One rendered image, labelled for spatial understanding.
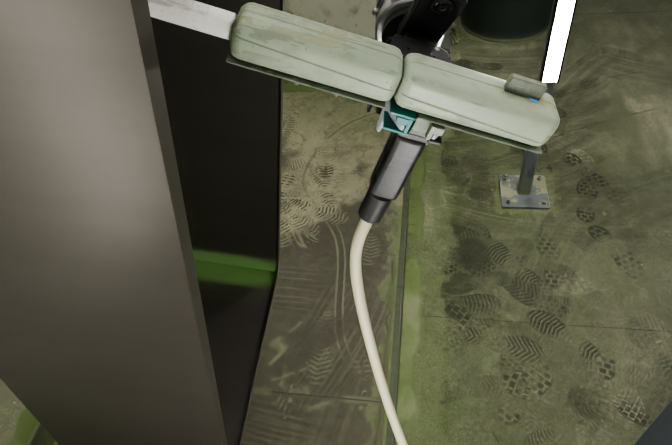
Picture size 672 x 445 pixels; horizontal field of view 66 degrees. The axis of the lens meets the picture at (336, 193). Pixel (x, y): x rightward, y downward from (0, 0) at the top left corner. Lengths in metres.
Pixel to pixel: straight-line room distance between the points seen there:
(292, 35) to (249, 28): 0.04
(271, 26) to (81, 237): 0.29
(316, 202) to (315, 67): 1.91
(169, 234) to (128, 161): 0.10
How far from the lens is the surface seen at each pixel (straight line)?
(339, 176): 2.46
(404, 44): 0.60
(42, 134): 0.49
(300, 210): 2.34
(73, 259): 0.63
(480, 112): 0.50
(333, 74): 0.47
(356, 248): 0.66
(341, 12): 2.82
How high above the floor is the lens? 1.74
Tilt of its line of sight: 45 degrees down
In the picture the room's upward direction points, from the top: 9 degrees counter-clockwise
